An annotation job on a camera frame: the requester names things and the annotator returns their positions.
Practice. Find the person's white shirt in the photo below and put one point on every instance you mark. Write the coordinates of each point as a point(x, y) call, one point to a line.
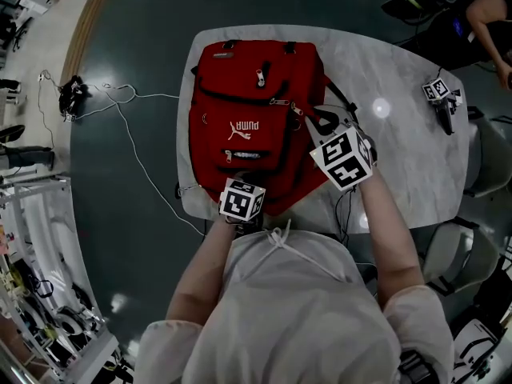
point(296, 318)

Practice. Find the black gear pile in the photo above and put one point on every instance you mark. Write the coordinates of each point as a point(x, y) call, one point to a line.
point(72, 96)

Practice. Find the grey marble table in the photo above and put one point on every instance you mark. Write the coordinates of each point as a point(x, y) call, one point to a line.
point(412, 166)

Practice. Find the white round device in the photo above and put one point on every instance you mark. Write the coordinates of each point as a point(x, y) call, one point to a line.
point(70, 322)

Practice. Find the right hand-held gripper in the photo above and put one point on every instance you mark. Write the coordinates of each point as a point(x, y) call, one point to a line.
point(344, 158)

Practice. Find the red backpack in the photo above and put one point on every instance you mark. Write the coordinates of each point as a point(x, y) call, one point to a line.
point(248, 126)

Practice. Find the person's right forearm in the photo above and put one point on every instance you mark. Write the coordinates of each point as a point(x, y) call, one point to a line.
point(390, 238)

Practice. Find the person's left forearm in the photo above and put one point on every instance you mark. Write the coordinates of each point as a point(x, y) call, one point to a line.
point(204, 270)

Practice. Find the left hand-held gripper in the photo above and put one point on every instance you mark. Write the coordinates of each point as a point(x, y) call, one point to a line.
point(242, 202)

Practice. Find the spare hand-held gripper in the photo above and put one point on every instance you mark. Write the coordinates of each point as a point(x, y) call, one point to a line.
point(440, 98)

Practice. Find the white metal shelf rack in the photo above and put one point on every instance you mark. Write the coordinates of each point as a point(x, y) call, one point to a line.
point(44, 278)

